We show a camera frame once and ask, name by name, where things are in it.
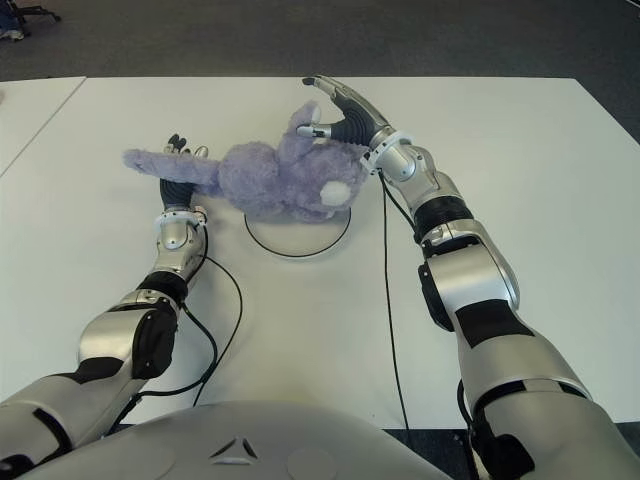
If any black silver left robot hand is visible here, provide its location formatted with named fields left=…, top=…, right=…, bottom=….
left=158, top=133, right=210, bottom=212

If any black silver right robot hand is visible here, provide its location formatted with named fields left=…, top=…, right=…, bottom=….
left=296, top=75, right=392, bottom=150

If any purple plush bunny doll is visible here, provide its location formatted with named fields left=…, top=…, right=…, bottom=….
left=122, top=99, right=365, bottom=224

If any white plate black rim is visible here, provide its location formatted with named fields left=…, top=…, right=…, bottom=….
left=243, top=202, right=353, bottom=261

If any black office chair base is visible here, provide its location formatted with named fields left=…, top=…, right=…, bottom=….
left=14, top=4, right=62, bottom=22

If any blue trouser leg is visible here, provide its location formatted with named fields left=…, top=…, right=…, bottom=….
left=0, top=0, right=24, bottom=31

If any grey robot torso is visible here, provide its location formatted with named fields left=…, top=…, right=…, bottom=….
left=29, top=399, right=451, bottom=480

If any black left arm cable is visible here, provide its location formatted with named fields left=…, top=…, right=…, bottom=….
left=132, top=255, right=245, bottom=407

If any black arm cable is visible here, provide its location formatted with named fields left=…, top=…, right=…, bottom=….
left=132, top=255, right=245, bottom=407
left=378, top=172, right=416, bottom=430

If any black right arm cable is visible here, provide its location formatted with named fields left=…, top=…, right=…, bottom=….
left=378, top=172, right=416, bottom=430

